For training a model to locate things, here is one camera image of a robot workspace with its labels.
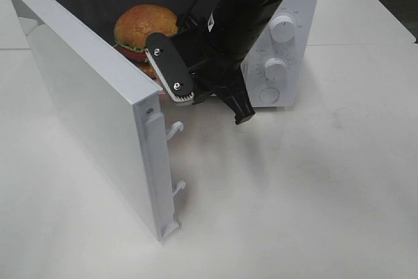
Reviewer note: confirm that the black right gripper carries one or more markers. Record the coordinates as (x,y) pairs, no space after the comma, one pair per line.
(191,70)

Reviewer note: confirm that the round white door release button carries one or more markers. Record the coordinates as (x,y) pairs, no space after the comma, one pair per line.
(269,95)

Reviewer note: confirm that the white microwave door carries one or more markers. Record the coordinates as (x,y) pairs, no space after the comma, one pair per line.
(109,105)

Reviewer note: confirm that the burger with lettuce and tomato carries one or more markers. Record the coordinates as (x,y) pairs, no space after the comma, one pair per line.
(133,28)

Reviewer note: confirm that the pink round plate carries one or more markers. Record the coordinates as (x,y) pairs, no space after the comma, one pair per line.
(160,84)

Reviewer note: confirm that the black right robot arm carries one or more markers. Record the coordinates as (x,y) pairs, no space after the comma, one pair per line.
(234,25)

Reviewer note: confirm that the white lower timer knob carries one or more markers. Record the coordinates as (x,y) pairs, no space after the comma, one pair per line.
(275,69)

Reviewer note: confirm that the white upper microwave knob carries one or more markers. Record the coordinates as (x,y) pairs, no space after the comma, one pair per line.
(282,28)

